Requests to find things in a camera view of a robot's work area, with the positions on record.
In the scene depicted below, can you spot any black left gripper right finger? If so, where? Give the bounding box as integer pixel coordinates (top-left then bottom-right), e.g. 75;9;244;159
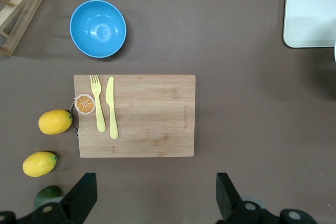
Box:
216;172;320;224

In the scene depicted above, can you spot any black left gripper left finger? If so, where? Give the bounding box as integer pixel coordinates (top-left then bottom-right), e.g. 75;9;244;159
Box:
0;172;98;224

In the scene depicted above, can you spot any dark green avocado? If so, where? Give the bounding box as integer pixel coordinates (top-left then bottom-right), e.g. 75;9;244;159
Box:
34;185;64;209

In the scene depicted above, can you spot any yellow lemon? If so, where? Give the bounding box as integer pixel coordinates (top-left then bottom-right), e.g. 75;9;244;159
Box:
22;151;58;178
38;109;74;135

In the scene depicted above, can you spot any yellow plastic fork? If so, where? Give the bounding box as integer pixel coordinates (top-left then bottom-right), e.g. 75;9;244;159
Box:
90;74;107;133

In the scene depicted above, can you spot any toy orange slice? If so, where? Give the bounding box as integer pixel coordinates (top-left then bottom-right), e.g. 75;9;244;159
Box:
74;93;96;116

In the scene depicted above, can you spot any yellow plastic knife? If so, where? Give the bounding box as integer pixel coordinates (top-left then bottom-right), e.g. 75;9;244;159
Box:
105;76;119;140

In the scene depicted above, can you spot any wooden cutting board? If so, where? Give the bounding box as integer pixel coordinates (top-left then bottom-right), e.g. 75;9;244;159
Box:
70;74;196;158

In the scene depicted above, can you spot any blue bowl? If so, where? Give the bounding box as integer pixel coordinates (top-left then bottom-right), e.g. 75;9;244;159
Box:
69;0;128;59

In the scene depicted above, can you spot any wooden peg cup rack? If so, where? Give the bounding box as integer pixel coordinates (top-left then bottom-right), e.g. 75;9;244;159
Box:
0;0;57;56

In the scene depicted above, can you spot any cream tray with bear print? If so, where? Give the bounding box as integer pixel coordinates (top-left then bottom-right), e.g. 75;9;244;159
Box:
282;0;336;49

